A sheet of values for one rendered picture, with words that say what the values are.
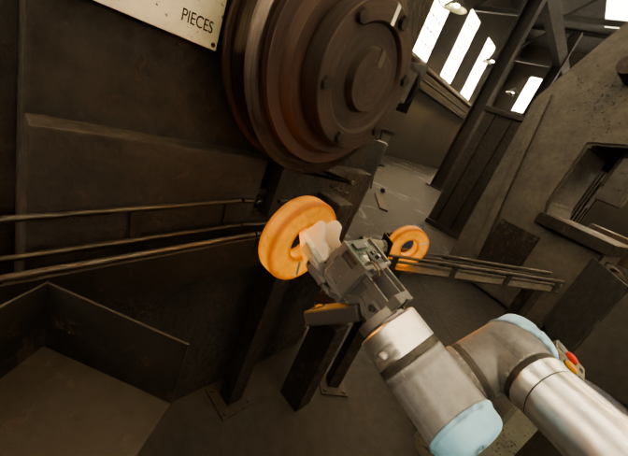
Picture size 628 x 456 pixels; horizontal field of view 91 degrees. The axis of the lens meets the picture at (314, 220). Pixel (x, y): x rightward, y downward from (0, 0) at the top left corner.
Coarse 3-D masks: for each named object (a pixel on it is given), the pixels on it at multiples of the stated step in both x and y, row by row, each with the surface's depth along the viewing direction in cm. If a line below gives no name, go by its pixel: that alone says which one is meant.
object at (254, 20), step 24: (264, 0) 49; (240, 24) 52; (264, 24) 51; (240, 48) 53; (240, 72) 55; (240, 96) 58; (264, 120) 60; (264, 144) 63; (288, 168) 71; (312, 168) 77
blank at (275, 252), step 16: (288, 208) 49; (304, 208) 49; (320, 208) 51; (272, 224) 48; (288, 224) 48; (304, 224) 51; (272, 240) 48; (288, 240) 50; (272, 256) 49; (288, 256) 52; (272, 272) 51; (288, 272) 54; (304, 272) 58
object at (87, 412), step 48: (48, 288) 40; (0, 336) 36; (48, 336) 43; (96, 336) 42; (144, 336) 40; (0, 384) 38; (48, 384) 40; (96, 384) 42; (144, 384) 43; (0, 432) 35; (48, 432) 36; (96, 432) 38; (144, 432) 39
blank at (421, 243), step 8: (400, 232) 105; (408, 232) 105; (416, 232) 106; (392, 240) 105; (400, 240) 106; (408, 240) 107; (416, 240) 107; (424, 240) 108; (392, 248) 106; (400, 248) 107; (416, 248) 110; (424, 248) 110; (416, 256) 111; (400, 264) 111
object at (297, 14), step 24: (288, 0) 50; (312, 0) 51; (336, 0) 53; (288, 24) 52; (312, 24) 52; (264, 48) 53; (288, 48) 53; (264, 72) 54; (288, 72) 54; (264, 96) 56; (288, 96) 57; (288, 120) 61; (288, 144) 65; (312, 144) 67
